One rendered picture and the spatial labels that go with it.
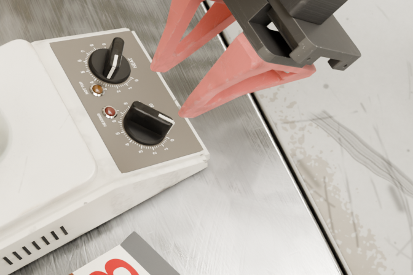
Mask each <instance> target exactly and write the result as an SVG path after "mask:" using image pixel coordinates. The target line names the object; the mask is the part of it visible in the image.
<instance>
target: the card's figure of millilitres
mask: <svg viewBox="0 0 413 275"><path fill-rule="evenodd" d="M76 275H142V274H141V273H140V272H139V271H138V270H137V269H136V268H135V267H134V266H133V265H132V264H131V263H130V262H129V261H128V260H127V259H126V258H125V257H124V256H123V255H122V254H121V253H120V252H119V251H118V250H116V251H114V252H113V253H111V254H109V255H107V256H106V257H104V258H102V259H101V260H99V261H98V262H96V263H94V264H93V265H91V266H89V267H88V268H86V269H84V270H83V271H81V272H79V273H78V274H76Z"/></svg>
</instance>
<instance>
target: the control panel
mask: <svg viewBox="0 0 413 275"><path fill-rule="evenodd" d="M115 37H120V38H122V39H123V40H124V42H125V45H124V51H123V54H122V55H123V56H124V57H125V58H126V59H127V60H128V62H129V64H130V67H131V73H130V75H129V77H128V79H127V80H126V81H124V82H122V83H118V84H111V83H106V82H104V81H102V80H100V79H99V78H97V77H96V76H95V75H94V74H93V73H92V71H91V70H90V68H89V58H90V55H91V54H92V52H94V51H95V50H97V49H99V48H109V47H110V45H111V43H112V41H113V39H114V38H115ZM49 44H50V47H51V49H52V51H53V53H54V54H55V56H56V58H57V60H58V62H59V63H60V65H61V67H62V69H63V70H64V72H65V74H66V76H67V78H68V80H69V81H70V83H71V85H72V86H73V88H74V91H75V92H76V94H77V96H78V97H79V99H80V101H81V103H82V105H83V106H84V108H85V110H86V112H87V113H88V116H89V117H90V119H91V121H92V123H93V124H94V126H95V128H96V130H97V132H98V134H99V135H100V137H101V139H102V140H103V142H104V144H105V146H106V148H107V150H108V151H109V153H110V155H111V156H112V159H113V160H114V162H115V164H116V166H117V167H118V169H119V171H120V172H121V173H127V172H131V171H135V170H138V169H142V168H146V167H148V166H152V165H156V164H159V163H163V162H166V161H170V160H174V159H176V158H180V157H184V156H187V155H191V154H193V153H197V152H201V151H202V150H204V149H203V147H202V146H201V144H200V143H199V141H198V139H197V138H196V136H195V134H194V132H193V131H192V130H191V128H190V126H189V124H188V123H187V121H186V119H185V118H182V117H180V116H179V115H178V111H179V108H178V107H177V105H176V103H175V102H174V100H173V98H172V97H171V95H170V94H169V92H168V90H167V89H166V87H165V85H164V84H163V82H162V81H161V79H160V77H159V75H158V74H157V73H156V72H154V71H152V70H151V69H150V65H151V62H150V61H149V59H148V58H147V56H146V54H145V53H144V51H143V49H142V48H141V46H140V44H139V43H138V41H137V40H136V38H135V36H134V35H133V33H132V32H131V31H122V32H118V33H110V34H102V35H97V36H90V37H82V38H77V39H70V40H65V41H57V42H50V43H49ZM94 85H100V86H101V87H102V89H103V92H102V93H101V94H97V93H95V92H94V91H93V90H92V87H93V86H94ZM134 101H139V102H141V103H143V104H145V105H147V106H149V107H151V108H153V109H155V110H157V111H159V112H161V113H163V114H165V115H167V116H169V117H171V118H172V119H173V122H174V123H175V124H174V125H173V127H172V128H171V130H170V131H169V133H168V134H166V136H165V137H164V139H163V141H162V142H160V143H159V144H157V145H142V144H140V143H137V142H136V141H134V140H133V139H132V138H131V137H130V136H129V135H128V134H127V132H126V131H125V128H124V117H125V115H126V113H127V112H128V110H129V108H130V106H131V105H132V103H133V102H134ZM107 107H112V108H114V109H115V111H116V113H115V115H114V116H109V115H107V114H106V113H105V111H104V110H105V109H106V108H107Z"/></svg>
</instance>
